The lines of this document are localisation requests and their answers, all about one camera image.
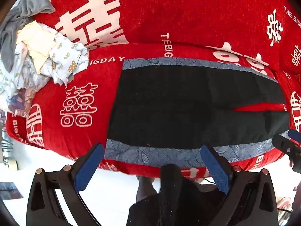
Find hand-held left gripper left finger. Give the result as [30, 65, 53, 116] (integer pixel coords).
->
[26, 142, 105, 226]

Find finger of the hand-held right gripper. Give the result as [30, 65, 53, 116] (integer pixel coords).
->
[288, 129, 301, 144]
[272, 134, 301, 167]

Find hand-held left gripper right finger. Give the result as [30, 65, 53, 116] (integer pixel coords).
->
[201, 145, 280, 226]

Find black pants with blue-grey trim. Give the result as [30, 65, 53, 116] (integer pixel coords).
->
[104, 58, 291, 167]

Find person's dark-clothed leg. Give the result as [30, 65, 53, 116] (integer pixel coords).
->
[127, 163, 236, 226]

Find dark floor mat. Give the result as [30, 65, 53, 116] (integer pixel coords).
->
[0, 182, 23, 199]

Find light blue floral garment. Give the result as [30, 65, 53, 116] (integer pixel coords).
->
[0, 24, 90, 118]

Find cream cloth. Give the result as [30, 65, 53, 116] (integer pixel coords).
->
[16, 20, 58, 73]

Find red printed blanket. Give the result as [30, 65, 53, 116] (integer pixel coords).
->
[5, 0, 301, 179]

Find grey garment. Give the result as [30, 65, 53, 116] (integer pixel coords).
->
[0, 0, 55, 73]

